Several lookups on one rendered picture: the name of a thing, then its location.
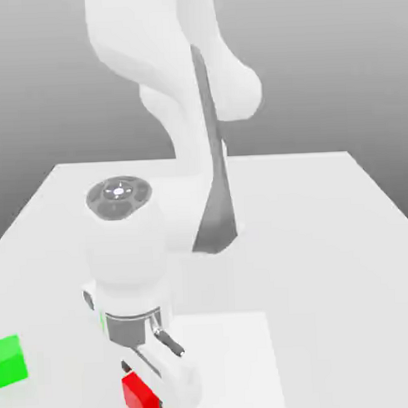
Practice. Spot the small green cube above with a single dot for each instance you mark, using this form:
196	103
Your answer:
10	361

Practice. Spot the small red cube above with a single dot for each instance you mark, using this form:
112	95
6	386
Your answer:
139	395

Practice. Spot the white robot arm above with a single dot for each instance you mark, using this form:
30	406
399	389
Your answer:
132	247

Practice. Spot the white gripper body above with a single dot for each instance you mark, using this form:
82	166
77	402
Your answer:
178	382

